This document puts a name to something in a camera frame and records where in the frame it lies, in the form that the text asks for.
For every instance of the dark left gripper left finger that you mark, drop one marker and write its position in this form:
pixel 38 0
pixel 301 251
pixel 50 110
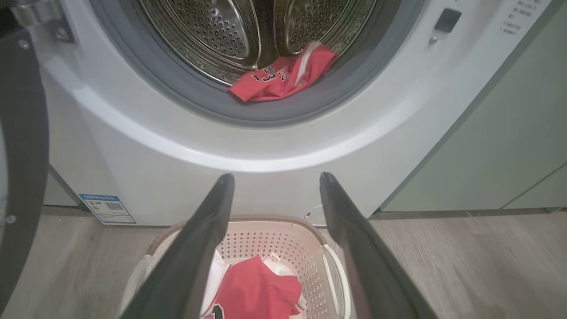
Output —
pixel 190 257

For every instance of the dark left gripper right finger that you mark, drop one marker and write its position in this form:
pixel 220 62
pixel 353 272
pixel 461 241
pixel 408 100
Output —
pixel 367 257

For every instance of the white garment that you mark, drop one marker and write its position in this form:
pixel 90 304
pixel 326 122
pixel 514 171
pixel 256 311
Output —
pixel 218 274

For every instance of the red garment with black print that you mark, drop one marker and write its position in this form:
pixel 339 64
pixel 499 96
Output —
pixel 257 292

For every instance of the dark washing machine door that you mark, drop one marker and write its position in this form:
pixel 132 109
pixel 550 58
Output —
pixel 24 155

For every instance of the red basketball jersey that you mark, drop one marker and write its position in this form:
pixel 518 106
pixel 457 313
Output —
pixel 283 79

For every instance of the cream basket with brown rim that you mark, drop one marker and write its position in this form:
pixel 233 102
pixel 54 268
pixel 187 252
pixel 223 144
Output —
pixel 292 248

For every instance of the white front-load washing machine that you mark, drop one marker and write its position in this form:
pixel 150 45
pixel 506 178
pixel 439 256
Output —
pixel 266 146

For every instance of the stainless steel washing machine drum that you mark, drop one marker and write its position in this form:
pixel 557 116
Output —
pixel 208 31

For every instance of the round white filter cover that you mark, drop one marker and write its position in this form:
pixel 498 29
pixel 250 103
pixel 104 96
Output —
pixel 315 217

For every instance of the blue energy label sticker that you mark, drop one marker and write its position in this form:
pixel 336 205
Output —
pixel 107 208

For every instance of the large green cabinet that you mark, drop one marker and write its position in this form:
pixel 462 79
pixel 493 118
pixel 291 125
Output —
pixel 496 133

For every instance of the narrow green cabinet panel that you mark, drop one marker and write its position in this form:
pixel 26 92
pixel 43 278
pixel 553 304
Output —
pixel 542 190

